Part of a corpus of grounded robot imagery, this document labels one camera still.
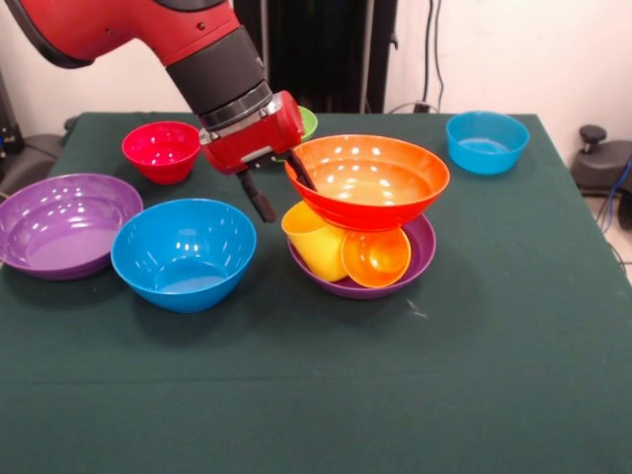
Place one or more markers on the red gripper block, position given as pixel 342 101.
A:
pixel 257 143

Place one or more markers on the yellow smooth cup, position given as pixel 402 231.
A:
pixel 316 247

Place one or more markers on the orange large bowl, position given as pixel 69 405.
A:
pixel 375 207

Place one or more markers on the orange stepped cup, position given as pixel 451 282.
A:
pixel 375 257

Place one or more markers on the blue large bowl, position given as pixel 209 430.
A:
pixel 182 286

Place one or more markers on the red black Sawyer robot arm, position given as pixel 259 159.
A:
pixel 123 29

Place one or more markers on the green small bowl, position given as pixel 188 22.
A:
pixel 310 123

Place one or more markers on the pink-red small bowl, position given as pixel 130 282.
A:
pixel 158 163

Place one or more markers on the black column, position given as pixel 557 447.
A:
pixel 326 49

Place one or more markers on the dark green tablecloth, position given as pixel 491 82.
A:
pixel 316 385

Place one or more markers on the blue small bowl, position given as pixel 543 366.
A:
pixel 486 153

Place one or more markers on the black equipment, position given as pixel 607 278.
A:
pixel 7 123

